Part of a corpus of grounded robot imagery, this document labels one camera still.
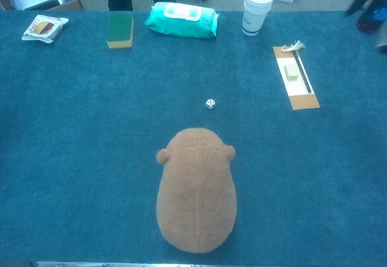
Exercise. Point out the white die black pips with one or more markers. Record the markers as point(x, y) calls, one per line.
point(210, 104)

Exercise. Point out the beige eraser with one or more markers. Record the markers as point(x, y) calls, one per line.
point(291, 73)

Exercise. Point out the orange white card package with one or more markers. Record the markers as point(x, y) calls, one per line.
point(305, 102)

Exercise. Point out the green yellow sponge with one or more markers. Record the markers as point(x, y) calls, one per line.
point(120, 31)

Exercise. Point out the white snack packet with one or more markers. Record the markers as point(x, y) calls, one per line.
point(43, 28)

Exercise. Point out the teal wet wipes pack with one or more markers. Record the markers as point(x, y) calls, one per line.
point(181, 23)

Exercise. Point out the white paper cup stack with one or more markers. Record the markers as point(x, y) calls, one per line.
point(257, 9)

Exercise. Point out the brown plush toy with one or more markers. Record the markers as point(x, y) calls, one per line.
point(196, 194)

